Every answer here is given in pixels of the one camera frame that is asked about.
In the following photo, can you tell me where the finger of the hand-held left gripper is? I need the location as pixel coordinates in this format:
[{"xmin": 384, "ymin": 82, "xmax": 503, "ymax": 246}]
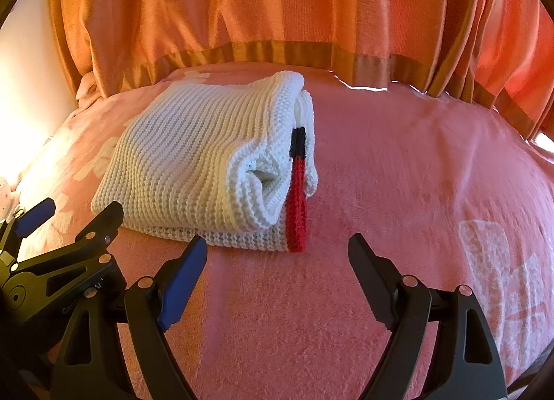
[
  {"xmin": 12, "ymin": 200, "xmax": 126, "ymax": 294},
  {"xmin": 0, "ymin": 197, "xmax": 57, "ymax": 264}
]

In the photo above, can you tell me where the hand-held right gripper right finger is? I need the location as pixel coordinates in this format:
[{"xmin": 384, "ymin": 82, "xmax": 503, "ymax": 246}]
[{"xmin": 347, "ymin": 233, "xmax": 510, "ymax": 400}]

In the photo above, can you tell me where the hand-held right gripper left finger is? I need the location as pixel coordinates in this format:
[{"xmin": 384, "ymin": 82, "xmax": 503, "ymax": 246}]
[{"xmin": 51, "ymin": 236, "xmax": 209, "ymax": 400}]

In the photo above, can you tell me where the white knit sweater red stripe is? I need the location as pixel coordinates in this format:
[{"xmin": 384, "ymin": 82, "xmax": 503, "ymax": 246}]
[{"xmin": 90, "ymin": 71, "xmax": 320, "ymax": 253}]

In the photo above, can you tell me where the white floral cloth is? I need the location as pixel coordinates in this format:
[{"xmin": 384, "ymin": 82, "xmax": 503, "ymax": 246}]
[{"xmin": 0, "ymin": 175, "xmax": 20, "ymax": 211}]

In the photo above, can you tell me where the pink floral blanket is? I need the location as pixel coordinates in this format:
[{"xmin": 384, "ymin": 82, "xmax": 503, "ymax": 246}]
[{"xmin": 0, "ymin": 65, "xmax": 554, "ymax": 400}]

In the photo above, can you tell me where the orange curtain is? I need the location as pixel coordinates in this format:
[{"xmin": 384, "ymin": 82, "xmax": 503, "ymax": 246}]
[{"xmin": 47, "ymin": 0, "xmax": 554, "ymax": 142}]

